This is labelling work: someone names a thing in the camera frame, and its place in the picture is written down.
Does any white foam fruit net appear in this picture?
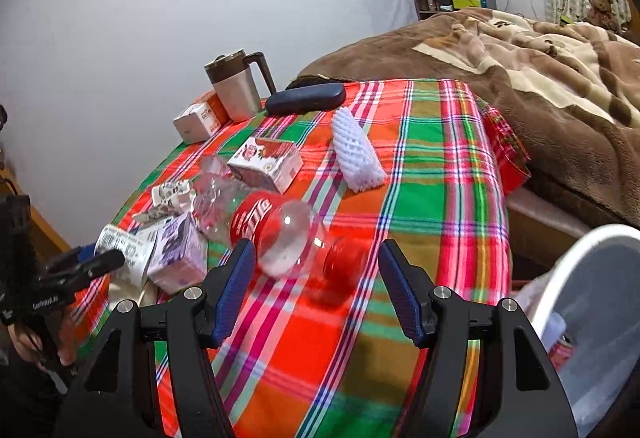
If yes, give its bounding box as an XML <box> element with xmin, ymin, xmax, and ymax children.
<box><xmin>332</xmin><ymin>106</ymin><xmax>387</xmax><ymax>193</ymax></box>

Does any wooden bed frame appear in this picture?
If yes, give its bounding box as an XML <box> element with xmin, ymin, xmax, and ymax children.
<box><xmin>505</xmin><ymin>188</ymin><xmax>593</xmax><ymax>289</ymax></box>

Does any wooden cabinet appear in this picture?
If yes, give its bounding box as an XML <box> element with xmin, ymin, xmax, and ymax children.
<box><xmin>0</xmin><ymin>158</ymin><xmax>73</xmax><ymax>263</ymax></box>

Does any brown patterned blanket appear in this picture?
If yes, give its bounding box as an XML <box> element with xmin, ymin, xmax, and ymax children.
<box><xmin>295</xmin><ymin>8</ymin><xmax>640</xmax><ymax>229</ymax></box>

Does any small clear plastic cup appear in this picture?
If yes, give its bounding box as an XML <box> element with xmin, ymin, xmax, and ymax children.
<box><xmin>199</xmin><ymin>155</ymin><xmax>236</xmax><ymax>181</ymax></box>

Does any purple white carton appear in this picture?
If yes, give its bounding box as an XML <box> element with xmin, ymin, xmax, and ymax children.
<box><xmin>135</xmin><ymin>213</ymin><xmax>207</xmax><ymax>295</ymax></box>

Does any small white orange box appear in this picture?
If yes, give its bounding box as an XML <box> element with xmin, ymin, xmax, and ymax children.
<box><xmin>173</xmin><ymin>90</ymin><xmax>231</xmax><ymax>145</ymax></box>

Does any person's left hand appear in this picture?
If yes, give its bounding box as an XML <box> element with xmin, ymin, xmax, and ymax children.
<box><xmin>10</xmin><ymin>310</ymin><xmax>77</xmax><ymax>369</ymax></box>

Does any plaid tablecloth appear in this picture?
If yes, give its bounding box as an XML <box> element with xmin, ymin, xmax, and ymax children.
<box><xmin>70</xmin><ymin>78</ymin><xmax>531</xmax><ymax>438</ymax></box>

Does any navy glasses case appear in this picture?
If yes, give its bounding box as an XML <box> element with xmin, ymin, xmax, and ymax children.
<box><xmin>265</xmin><ymin>84</ymin><xmax>347</xmax><ymax>117</ymax></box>

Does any white paper cup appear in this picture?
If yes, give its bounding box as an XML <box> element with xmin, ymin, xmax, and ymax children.
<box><xmin>95</xmin><ymin>224</ymin><xmax>156</xmax><ymax>291</ymax></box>

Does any white plastic bin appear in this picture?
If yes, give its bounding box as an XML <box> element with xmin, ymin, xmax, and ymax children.
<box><xmin>520</xmin><ymin>224</ymin><xmax>640</xmax><ymax>438</ymax></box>

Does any brown teddy bear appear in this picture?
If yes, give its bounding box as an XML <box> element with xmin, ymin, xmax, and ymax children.
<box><xmin>580</xmin><ymin>0</ymin><xmax>623</xmax><ymax>33</ymax></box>

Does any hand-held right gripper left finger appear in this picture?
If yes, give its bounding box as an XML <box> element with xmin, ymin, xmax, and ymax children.
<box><xmin>52</xmin><ymin>239</ymin><xmax>257</xmax><ymax>438</ymax></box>

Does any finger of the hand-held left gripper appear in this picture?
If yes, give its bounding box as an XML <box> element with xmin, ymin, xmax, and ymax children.
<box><xmin>48</xmin><ymin>249</ymin><xmax>126</xmax><ymax>291</ymax></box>
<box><xmin>50</xmin><ymin>244</ymin><xmax>99</xmax><ymax>269</ymax></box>

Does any red white carton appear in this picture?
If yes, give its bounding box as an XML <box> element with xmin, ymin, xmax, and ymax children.
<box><xmin>227</xmin><ymin>137</ymin><xmax>304</xmax><ymax>195</ymax></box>

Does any crumpled printed paper wrapper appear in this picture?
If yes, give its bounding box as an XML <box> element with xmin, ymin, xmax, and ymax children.
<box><xmin>132</xmin><ymin>180</ymin><xmax>197</xmax><ymax>223</ymax></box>

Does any steel mug black handle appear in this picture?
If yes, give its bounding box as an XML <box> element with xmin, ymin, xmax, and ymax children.
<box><xmin>204</xmin><ymin>49</ymin><xmax>277</xmax><ymax>122</ymax></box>

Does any clear plastic bottle red label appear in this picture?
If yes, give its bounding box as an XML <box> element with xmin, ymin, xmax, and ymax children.
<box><xmin>192</xmin><ymin>175</ymin><xmax>373</xmax><ymax>293</ymax></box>

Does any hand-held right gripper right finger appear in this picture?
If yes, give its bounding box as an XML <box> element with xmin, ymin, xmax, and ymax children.
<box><xmin>377</xmin><ymin>239</ymin><xmax>581</xmax><ymax>438</ymax></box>

